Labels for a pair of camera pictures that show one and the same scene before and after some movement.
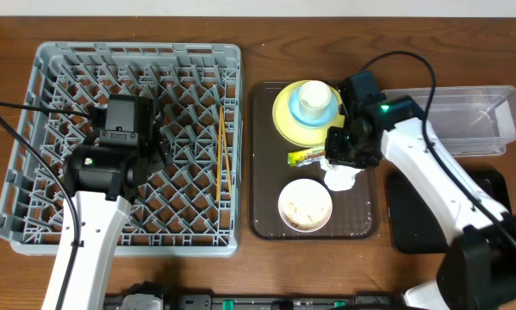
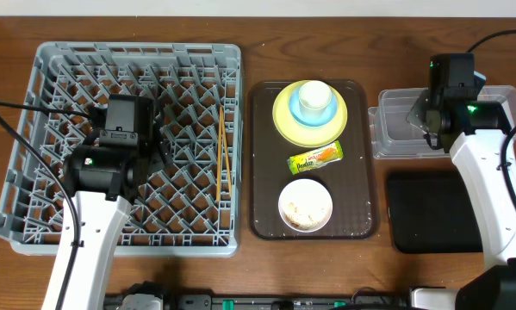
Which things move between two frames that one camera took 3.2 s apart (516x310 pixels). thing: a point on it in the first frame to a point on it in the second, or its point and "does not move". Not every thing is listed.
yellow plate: (293, 132) does not move
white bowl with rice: (305, 205) does not move
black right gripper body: (337, 146) to (419, 117)
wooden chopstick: (219, 153) does not move
